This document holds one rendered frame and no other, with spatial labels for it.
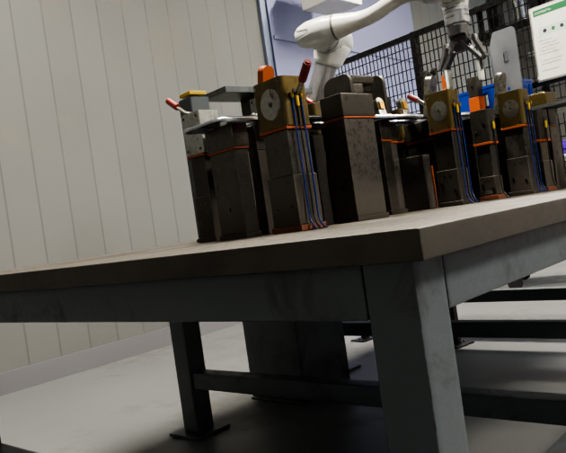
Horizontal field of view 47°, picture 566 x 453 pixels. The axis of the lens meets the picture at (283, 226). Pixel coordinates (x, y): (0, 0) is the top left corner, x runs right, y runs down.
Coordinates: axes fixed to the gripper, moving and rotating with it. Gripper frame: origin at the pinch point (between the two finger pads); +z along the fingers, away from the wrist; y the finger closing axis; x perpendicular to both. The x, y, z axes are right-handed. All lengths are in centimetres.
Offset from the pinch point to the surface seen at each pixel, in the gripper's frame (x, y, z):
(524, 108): -7.0, 25.0, 15.4
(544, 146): 7.6, 22.5, 28.2
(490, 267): -122, 80, 52
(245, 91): -80, -26, -1
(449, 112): -43, 22, 16
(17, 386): -98, -245, 111
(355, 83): -40.6, -16.1, -2.4
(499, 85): -7.2, 17.6, 6.2
